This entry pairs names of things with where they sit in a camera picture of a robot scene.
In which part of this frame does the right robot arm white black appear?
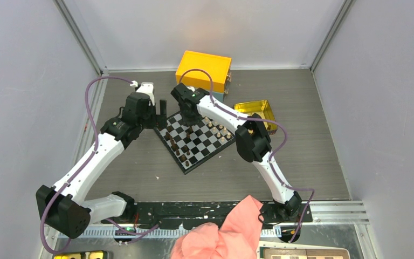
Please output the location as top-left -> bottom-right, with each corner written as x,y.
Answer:
171,83 -> 302,222

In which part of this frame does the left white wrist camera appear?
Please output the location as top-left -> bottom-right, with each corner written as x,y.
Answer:
129,80 -> 155,106

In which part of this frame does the gold tin at bottom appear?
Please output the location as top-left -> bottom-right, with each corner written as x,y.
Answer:
52,250 -> 111,259

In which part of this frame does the yellow and teal box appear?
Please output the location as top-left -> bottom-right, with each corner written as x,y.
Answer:
175,50 -> 232,101

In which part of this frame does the gold tin tray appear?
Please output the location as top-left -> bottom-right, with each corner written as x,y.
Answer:
233,100 -> 278,135

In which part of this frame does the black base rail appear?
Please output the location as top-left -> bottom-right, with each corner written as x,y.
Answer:
112,201 -> 313,230

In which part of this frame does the pink cloth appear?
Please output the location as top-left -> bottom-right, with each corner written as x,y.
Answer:
170,195 -> 263,258

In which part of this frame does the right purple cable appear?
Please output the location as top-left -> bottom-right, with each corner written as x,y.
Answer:
179,69 -> 315,244

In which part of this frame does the black white chess board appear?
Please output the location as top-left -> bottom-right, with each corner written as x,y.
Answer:
154,112 -> 236,174

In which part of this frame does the wooden chess board box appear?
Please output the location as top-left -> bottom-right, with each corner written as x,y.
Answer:
262,248 -> 350,259

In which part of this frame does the purple cable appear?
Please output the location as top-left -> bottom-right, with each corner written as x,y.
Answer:
179,69 -> 315,244
39,76 -> 161,255

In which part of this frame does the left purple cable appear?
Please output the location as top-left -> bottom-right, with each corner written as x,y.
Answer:
39,76 -> 161,255

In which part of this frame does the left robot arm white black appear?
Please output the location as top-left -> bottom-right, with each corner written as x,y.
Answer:
36,92 -> 167,239

